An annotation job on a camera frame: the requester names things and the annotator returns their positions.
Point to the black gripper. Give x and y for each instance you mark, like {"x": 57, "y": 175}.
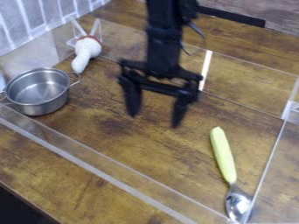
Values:
{"x": 161, "y": 66}

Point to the green handled metal spoon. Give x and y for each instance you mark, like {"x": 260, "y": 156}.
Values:
{"x": 237, "y": 200}

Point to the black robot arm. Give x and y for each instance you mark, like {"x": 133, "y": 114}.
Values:
{"x": 170, "y": 14}

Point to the white toy mushroom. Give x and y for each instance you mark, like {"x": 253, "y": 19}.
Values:
{"x": 86, "y": 50}

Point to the black bar on table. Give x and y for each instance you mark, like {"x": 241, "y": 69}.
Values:
{"x": 247, "y": 20}

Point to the small steel pot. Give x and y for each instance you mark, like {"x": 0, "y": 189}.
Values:
{"x": 38, "y": 91}

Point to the clear acrylic enclosure wall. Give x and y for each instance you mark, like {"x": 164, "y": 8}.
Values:
{"x": 162, "y": 164}

